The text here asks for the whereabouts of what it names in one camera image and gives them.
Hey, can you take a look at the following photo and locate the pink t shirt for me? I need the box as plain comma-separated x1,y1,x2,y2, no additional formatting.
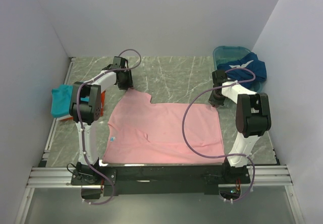
102,89,224,164

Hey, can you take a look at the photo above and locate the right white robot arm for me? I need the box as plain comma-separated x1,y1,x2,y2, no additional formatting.
209,70,272,183

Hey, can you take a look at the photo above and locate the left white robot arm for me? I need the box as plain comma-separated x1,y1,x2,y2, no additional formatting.
69,56,133,185

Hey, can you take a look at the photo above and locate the orange folded t shirt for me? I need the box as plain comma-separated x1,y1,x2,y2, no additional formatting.
57,91,105,121

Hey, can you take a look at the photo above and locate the teal plastic bin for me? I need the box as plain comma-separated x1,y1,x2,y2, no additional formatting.
212,45,265,93

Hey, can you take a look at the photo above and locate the navy blue t shirt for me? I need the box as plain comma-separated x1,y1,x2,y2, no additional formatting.
217,52,267,92

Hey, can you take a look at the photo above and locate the teal folded t shirt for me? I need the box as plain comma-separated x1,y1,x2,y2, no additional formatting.
51,84,73,118

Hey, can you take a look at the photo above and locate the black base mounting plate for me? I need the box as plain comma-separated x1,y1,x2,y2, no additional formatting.
71,165,252,196

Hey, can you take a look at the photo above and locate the aluminium rail frame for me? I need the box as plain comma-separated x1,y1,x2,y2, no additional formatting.
16,57,303,223

